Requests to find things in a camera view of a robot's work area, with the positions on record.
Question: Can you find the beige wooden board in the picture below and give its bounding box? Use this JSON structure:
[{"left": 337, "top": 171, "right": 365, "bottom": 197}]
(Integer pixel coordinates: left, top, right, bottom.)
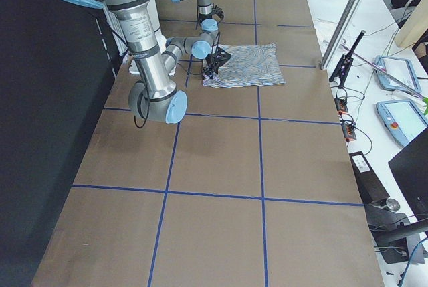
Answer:
[{"left": 395, "top": 0, "right": 427, "bottom": 47}]

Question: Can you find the black camera stand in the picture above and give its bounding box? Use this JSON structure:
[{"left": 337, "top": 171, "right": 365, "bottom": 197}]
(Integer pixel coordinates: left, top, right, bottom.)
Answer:
[{"left": 329, "top": 30, "right": 366, "bottom": 89}]

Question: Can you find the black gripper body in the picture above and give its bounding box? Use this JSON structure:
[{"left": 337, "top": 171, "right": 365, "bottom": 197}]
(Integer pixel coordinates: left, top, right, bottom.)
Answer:
[
  {"left": 198, "top": 13, "right": 213, "bottom": 23},
  {"left": 204, "top": 47, "right": 221, "bottom": 75}
]

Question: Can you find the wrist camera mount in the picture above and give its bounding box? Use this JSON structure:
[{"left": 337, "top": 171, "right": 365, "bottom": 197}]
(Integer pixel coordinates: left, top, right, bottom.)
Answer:
[
  {"left": 215, "top": 48, "right": 231, "bottom": 66},
  {"left": 211, "top": 5, "right": 224, "bottom": 21}
]

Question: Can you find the black box with label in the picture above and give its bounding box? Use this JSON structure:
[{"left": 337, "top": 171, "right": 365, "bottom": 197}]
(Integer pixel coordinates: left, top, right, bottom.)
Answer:
[{"left": 349, "top": 151, "right": 389, "bottom": 204}]

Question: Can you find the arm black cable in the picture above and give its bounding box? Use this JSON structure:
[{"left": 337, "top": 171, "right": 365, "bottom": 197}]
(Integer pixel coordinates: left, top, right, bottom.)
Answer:
[{"left": 133, "top": 32, "right": 221, "bottom": 130}]

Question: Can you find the black monitor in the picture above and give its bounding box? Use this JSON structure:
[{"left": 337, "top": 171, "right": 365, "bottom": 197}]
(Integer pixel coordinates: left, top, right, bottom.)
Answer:
[{"left": 389, "top": 130, "right": 427, "bottom": 213}]

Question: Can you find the black monitor arm base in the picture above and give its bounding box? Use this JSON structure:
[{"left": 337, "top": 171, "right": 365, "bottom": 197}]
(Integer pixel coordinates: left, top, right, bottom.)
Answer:
[{"left": 364, "top": 205, "right": 427, "bottom": 264}]

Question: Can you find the upper teach pendant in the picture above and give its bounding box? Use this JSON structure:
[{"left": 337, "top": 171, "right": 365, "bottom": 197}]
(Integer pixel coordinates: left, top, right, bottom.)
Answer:
[{"left": 374, "top": 56, "right": 421, "bottom": 93}]

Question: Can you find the aluminium frame post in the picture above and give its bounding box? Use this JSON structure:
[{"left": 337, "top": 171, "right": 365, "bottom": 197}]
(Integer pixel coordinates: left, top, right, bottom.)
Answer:
[{"left": 320, "top": 0, "right": 362, "bottom": 70}]

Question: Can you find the orange black USB hub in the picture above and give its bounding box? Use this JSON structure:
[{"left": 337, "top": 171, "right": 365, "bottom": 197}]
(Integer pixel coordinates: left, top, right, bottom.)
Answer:
[{"left": 334, "top": 97, "right": 348, "bottom": 115}]

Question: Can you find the silver metal rod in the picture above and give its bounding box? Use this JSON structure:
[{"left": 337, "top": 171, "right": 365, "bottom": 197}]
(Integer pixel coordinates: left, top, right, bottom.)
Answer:
[{"left": 353, "top": 52, "right": 427, "bottom": 104}]

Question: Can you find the lower teach pendant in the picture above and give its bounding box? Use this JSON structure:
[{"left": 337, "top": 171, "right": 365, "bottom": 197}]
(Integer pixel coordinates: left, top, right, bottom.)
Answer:
[{"left": 376, "top": 100, "right": 427, "bottom": 147}]

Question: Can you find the striped polo shirt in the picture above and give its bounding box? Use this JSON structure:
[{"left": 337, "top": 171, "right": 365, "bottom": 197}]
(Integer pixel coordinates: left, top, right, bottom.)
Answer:
[{"left": 203, "top": 43, "right": 286, "bottom": 88}]

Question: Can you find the teach pendant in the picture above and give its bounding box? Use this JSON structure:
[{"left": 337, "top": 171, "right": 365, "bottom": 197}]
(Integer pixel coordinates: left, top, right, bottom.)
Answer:
[
  {"left": 376, "top": 100, "right": 427, "bottom": 147},
  {"left": 374, "top": 56, "right": 421, "bottom": 93}
]

